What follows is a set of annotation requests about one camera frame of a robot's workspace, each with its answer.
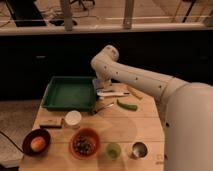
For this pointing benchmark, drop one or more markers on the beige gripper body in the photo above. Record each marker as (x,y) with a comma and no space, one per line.
(104,83)

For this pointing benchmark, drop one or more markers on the metal spoon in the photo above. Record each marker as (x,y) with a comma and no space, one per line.
(102,108)

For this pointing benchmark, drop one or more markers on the orange fruit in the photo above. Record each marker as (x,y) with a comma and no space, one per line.
(37,144)

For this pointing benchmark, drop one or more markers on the blue sponge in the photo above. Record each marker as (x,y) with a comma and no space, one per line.
(96,84)

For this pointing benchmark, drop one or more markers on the white cup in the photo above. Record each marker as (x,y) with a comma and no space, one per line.
(73,119)

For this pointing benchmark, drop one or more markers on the green plastic tray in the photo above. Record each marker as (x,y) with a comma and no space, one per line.
(65,93)

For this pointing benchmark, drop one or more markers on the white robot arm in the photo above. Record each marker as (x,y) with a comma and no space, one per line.
(188,109)

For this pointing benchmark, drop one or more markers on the grey crumpled cloth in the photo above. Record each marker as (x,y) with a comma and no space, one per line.
(107,89)

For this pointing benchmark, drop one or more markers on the wooden block with black base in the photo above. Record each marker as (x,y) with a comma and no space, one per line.
(51,123)

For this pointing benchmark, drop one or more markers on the dark brown bowl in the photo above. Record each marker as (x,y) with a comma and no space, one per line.
(26,146)

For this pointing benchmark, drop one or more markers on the metal cup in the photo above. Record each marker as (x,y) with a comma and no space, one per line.
(139,150)

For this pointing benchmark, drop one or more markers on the yellow corn cob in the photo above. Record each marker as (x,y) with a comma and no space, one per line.
(134,93)

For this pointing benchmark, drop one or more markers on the green plastic cup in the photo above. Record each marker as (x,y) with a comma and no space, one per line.
(113,151)

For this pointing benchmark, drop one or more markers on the orange bowl with dark beads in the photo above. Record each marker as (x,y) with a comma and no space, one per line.
(84,144)

